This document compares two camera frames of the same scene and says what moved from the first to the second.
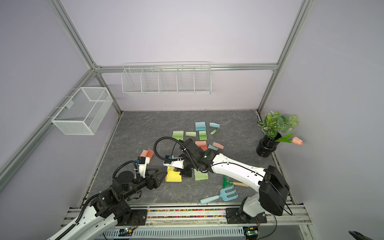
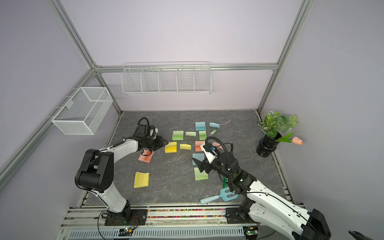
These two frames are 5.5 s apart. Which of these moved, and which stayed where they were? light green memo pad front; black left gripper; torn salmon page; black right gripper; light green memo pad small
Moved: black right gripper; black left gripper
Stayed: torn salmon page; light green memo pad front; light green memo pad small
